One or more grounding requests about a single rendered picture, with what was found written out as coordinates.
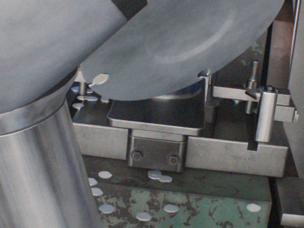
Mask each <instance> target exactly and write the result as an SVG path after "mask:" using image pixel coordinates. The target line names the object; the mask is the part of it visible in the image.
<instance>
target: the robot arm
mask: <svg viewBox="0 0 304 228"><path fill-rule="evenodd" d="M150 1H151V0H0V228H103V227H102V223H101V220H100V217H99V213H98V210H97V208H96V204H95V200H94V196H93V193H92V189H91V186H90V183H89V180H88V176H87V173H86V169H85V165H84V161H83V157H82V154H81V152H80V149H79V145H78V141H77V137H76V132H75V129H74V126H73V122H72V118H71V114H70V111H69V108H68V104H67V99H66V93H67V92H68V90H69V88H70V87H71V85H72V84H73V82H74V81H75V79H76V77H77V74H78V66H79V65H80V64H82V63H83V62H84V61H85V60H86V59H87V58H88V57H89V56H90V55H91V54H92V53H93V52H95V51H96V50H97V49H99V48H100V47H101V46H102V45H103V44H104V43H105V42H106V41H107V40H108V39H109V38H111V37H112V36H113V35H114V34H115V33H116V32H117V31H118V30H119V29H121V28H122V27H123V26H124V25H125V24H126V23H127V22H128V21H129V20H130V19H131V18H132V17H133V16H134V15H136V14H137V13H138V12H139V11H140V10H142V9H143V8H144V7H145V6H146V5H147V4H148V3H149V2H150Z"/></svg>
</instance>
